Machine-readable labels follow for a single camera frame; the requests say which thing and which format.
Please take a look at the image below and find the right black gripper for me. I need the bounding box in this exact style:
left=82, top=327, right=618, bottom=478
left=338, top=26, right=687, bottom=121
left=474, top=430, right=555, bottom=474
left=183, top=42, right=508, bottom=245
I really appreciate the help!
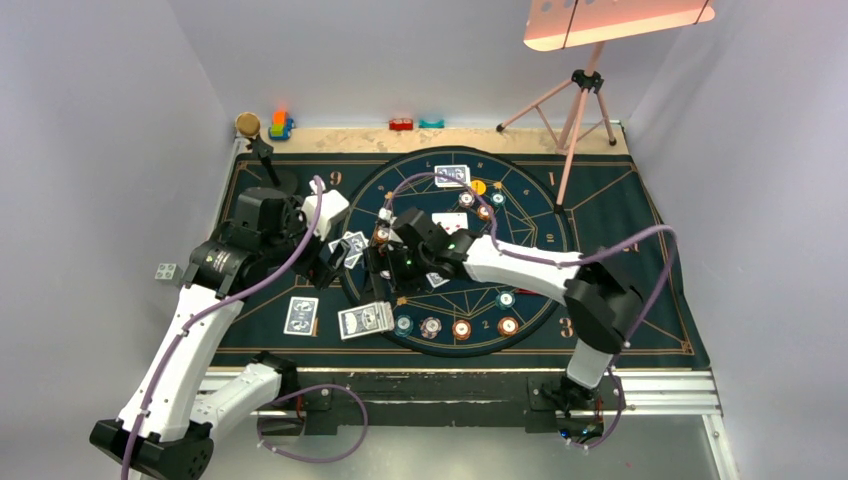
left=361, top=242, right=434, bottom=305

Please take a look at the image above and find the face down card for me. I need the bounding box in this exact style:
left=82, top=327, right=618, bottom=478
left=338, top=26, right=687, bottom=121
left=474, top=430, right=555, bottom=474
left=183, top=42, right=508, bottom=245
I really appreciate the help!
left=425, top=272, right=449, bottom=289

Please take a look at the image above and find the dealt card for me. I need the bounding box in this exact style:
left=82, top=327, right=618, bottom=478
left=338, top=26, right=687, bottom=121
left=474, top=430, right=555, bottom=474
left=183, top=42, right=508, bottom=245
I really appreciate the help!
left=328, top=231, right=368, bottom=270
left=434, top=164, right=471, bottom=188

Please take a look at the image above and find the discarded card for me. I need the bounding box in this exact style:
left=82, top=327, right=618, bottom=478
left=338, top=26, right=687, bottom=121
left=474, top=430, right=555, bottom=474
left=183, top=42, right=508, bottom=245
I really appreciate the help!
left=283, top=296, right=319, bottom=336

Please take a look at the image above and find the green poker chip stack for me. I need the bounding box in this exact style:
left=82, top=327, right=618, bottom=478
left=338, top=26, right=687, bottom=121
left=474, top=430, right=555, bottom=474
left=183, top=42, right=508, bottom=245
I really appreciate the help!
left=393, top=315, right=414, bottom=338

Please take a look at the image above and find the pink white poker chip stack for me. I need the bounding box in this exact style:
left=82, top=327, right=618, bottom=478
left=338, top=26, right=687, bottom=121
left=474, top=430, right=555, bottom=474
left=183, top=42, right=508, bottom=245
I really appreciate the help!
left=420, top=317, right=442, bottom=340

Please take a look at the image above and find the blue playing card deck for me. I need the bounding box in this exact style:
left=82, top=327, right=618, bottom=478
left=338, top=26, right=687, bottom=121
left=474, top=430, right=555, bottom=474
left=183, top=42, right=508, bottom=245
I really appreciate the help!
left=337, top=301, right=395, bottom=341

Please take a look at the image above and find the yellow dealer button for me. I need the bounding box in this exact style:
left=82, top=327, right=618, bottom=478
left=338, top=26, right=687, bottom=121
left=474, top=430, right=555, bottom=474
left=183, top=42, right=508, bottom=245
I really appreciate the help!
left=470, top=179, right=487, bottom=195

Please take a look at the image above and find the orange red poker chip stack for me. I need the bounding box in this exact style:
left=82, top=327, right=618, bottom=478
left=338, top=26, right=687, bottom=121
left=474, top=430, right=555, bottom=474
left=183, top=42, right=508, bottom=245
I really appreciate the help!
left=452, top=320, right=471, bottom=341

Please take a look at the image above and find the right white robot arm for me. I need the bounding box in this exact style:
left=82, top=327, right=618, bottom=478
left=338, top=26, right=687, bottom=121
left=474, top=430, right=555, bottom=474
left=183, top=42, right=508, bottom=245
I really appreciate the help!
left=357, top=208, right=644, bottom=407

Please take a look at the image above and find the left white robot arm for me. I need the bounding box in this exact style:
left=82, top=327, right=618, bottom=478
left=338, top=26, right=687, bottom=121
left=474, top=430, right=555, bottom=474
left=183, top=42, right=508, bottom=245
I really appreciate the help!
left=89, top=180, right=349, bottom=479

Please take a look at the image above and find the round blue poker mat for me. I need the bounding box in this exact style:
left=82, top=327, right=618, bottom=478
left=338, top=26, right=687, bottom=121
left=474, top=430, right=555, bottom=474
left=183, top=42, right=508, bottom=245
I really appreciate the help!
left=341, top=146, right=574, bottom=358

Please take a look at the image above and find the teal toy block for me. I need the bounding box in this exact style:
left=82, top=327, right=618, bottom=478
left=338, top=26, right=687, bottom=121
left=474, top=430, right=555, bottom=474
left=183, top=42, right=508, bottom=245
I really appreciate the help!
left=418, top=118, right=445, bottom=129

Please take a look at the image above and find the red toy block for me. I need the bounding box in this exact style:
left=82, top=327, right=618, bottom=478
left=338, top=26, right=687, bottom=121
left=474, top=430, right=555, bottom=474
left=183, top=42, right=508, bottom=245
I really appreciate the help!
left=388, top=117, right=415, bottom=131

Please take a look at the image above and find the colourful toy block stack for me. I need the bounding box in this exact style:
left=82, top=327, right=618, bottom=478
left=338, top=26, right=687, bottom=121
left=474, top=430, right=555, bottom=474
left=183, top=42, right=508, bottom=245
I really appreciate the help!
left=268, top=110, right=295, bottom=141

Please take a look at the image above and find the grey lego brick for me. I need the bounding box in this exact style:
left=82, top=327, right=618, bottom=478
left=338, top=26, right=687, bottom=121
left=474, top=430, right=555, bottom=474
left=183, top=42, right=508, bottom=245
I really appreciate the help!
left=154, top=263, right=181, bottom=282

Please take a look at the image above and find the gold round knob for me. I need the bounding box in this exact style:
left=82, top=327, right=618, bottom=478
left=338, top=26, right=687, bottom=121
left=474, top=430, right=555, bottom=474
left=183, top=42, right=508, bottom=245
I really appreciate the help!
left=235, top=112, right=261, bottom=138

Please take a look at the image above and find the pink tripod lamp stand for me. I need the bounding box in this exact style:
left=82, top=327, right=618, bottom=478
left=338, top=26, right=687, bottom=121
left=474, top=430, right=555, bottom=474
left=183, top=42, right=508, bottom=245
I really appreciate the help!
left=495, top=0, right=717, bottom=215

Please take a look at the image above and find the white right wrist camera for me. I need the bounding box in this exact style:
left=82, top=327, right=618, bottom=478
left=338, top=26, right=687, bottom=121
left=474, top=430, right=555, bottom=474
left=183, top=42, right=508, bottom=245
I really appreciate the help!
left=376, top=208, right=400, bottom=242

